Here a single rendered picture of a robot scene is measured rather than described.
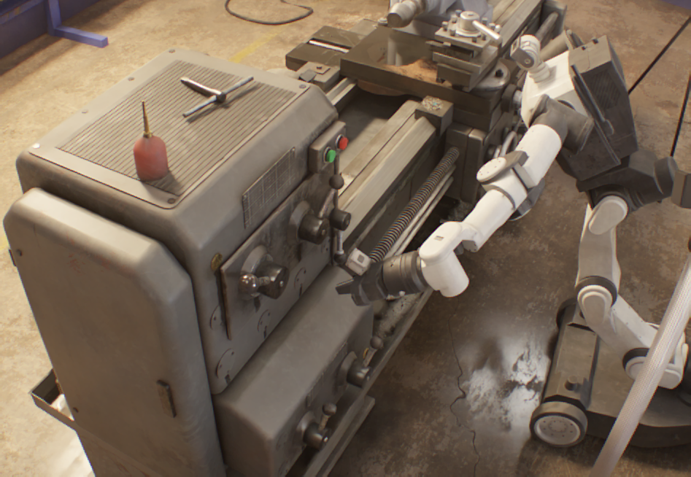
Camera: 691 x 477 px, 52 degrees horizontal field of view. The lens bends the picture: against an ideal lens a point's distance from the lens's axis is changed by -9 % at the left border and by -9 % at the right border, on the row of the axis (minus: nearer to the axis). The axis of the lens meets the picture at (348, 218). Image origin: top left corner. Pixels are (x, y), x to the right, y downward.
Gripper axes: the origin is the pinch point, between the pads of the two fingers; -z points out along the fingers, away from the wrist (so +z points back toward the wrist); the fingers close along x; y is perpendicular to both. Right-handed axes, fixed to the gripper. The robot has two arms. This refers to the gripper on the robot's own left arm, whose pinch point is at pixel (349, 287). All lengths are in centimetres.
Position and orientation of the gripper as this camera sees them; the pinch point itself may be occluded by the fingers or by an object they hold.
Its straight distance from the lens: 173.7
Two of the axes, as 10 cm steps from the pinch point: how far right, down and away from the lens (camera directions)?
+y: -4.4, -8.0, -4.0
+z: 8.5, -2.3, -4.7
